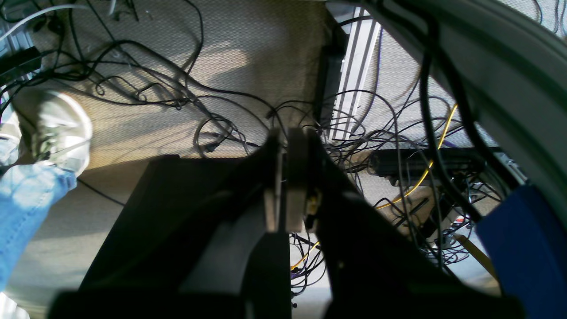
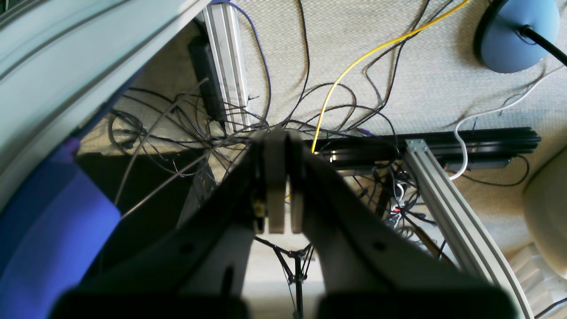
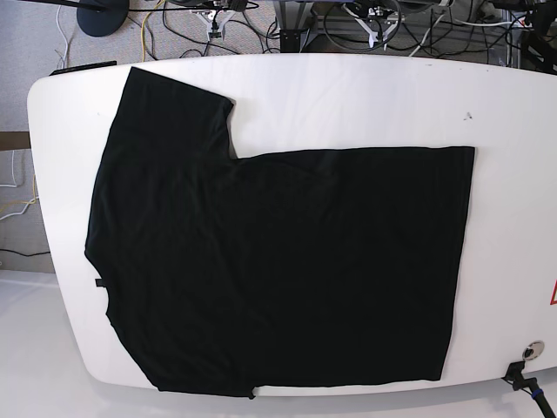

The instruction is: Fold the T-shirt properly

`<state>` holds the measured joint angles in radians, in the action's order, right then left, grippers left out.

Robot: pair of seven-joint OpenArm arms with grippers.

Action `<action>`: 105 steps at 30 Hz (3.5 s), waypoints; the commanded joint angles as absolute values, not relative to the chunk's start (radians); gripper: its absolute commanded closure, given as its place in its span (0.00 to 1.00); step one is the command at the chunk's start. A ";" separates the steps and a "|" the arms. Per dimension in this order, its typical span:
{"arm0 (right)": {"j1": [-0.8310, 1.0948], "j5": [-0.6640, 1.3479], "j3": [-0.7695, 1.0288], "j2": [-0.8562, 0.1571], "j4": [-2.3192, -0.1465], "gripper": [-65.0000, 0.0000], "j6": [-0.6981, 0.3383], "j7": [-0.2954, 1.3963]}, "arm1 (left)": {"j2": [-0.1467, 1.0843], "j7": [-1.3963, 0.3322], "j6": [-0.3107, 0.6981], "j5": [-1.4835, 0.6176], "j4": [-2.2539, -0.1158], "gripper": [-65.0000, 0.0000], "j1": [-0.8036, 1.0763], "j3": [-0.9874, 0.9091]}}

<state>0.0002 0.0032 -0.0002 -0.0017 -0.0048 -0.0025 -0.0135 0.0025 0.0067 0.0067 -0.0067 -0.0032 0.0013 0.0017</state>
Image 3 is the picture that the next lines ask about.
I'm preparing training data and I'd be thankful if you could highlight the red warning triangle sticker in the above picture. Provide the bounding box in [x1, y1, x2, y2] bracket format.
[550, 281, 557, 306]

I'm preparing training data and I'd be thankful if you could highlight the black T-shirt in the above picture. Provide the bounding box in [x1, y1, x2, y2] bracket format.
[84, 68, 475, 397]

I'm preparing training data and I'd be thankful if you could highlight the yellow floor cable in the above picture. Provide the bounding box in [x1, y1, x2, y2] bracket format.
[139, 0, 167, 63]

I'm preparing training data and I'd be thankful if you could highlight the white floor cable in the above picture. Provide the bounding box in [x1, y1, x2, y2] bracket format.
[0, 149, 40, 221]

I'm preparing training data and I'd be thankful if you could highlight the metal table grommet right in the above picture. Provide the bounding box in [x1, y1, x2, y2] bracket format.
[522, 340, 545, 361]

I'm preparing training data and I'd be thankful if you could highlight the aluminium frame post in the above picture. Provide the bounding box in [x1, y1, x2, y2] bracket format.
[272, 1, 316, 54]

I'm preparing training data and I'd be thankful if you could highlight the dark round stand base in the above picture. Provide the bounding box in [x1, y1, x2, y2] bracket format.
[77, 0, 130, 37]

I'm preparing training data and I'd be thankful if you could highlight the black clamp with cable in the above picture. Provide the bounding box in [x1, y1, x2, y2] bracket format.
[502, 361, 556, 418]

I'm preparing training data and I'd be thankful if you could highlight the black flat bar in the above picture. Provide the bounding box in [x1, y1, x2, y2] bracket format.
[49, 60, 117, 77]

